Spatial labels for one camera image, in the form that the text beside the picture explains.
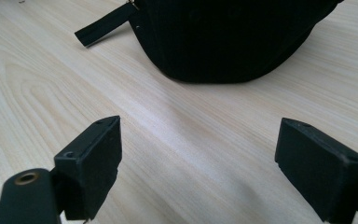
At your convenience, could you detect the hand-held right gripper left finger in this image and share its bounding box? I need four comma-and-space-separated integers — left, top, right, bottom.
53, 115, 123, 221

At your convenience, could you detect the black fabric bag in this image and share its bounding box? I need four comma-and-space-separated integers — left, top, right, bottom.
74, 0, 345, 84

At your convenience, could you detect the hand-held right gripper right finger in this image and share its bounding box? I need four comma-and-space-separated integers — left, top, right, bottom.
274, 117, 358, 224

